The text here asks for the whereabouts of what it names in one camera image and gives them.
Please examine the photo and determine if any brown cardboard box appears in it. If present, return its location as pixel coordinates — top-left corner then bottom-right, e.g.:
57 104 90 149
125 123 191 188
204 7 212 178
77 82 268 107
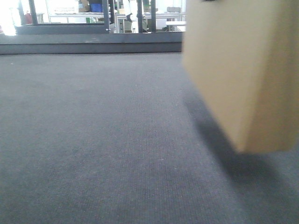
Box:
183 0 299 154

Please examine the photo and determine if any grey conveyor belt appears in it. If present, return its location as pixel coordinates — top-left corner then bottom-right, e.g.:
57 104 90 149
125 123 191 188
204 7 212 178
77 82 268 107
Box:
0 54 299 224

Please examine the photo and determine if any red fire extinguisher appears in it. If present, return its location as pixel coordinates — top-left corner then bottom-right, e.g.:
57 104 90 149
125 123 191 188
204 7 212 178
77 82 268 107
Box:
24 11 32 24

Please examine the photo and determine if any grey conveyor side rail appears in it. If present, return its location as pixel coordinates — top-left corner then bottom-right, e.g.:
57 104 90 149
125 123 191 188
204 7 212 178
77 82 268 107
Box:
0 32 184 55

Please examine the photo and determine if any grey metal cart frame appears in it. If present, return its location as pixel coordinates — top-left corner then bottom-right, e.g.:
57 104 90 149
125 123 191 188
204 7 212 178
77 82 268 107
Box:
15 0 114 35

